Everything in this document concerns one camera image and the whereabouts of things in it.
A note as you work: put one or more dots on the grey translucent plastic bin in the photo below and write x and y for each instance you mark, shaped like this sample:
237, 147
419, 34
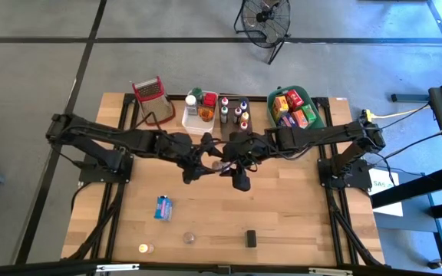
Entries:
231, 128

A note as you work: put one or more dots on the dark green pepper tin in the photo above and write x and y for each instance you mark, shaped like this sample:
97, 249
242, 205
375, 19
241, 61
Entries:
251, 238

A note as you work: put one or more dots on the teal plastic bin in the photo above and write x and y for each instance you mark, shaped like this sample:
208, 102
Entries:
271, 99

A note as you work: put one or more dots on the white paper sheet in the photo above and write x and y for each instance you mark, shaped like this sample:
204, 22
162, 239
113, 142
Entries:
390, 207

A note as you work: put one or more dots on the blue Rice Krispies cereal box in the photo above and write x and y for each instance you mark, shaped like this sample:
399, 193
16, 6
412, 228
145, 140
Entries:
163, 209

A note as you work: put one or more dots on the blue food colouring bottle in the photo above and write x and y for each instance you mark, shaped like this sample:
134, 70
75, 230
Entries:
243, 104

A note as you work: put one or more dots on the small yellow-lidded jar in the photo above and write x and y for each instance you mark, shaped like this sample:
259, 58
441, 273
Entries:
143, 248

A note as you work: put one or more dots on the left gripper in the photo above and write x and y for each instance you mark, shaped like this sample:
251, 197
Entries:
190, 153

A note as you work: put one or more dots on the black aluminium table frame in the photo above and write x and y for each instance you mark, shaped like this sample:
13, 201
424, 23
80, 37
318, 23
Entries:
182, 96

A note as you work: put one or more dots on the black floor fan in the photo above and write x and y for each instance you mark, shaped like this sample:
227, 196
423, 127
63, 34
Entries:
266, 17

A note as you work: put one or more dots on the pink food colouring bottle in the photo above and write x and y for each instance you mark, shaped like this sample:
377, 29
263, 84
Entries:
225, 101

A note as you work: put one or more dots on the red Froot Loops cereal box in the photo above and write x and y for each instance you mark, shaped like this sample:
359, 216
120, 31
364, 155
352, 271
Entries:
294, 99

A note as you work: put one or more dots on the purple food colouring bottle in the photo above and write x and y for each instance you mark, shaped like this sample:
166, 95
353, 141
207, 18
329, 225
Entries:
238, 112

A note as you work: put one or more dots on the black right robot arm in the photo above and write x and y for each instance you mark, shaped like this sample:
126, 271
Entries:
320, 136

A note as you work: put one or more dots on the black rig beam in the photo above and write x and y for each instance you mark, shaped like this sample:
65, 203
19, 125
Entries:
52, 268

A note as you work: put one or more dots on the small empty glass jar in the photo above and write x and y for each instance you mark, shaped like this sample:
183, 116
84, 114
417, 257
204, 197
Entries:
189, 238

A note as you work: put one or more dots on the white plastic bin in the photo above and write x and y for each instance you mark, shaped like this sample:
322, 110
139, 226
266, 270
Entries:
196, 126

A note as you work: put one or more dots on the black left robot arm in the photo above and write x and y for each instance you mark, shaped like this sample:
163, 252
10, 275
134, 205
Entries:
102, 136

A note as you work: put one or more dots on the green Apple Jacks cereal box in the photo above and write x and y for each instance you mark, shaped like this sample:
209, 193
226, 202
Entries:
309, 113

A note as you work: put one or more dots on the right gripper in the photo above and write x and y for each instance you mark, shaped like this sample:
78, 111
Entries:
249, 147

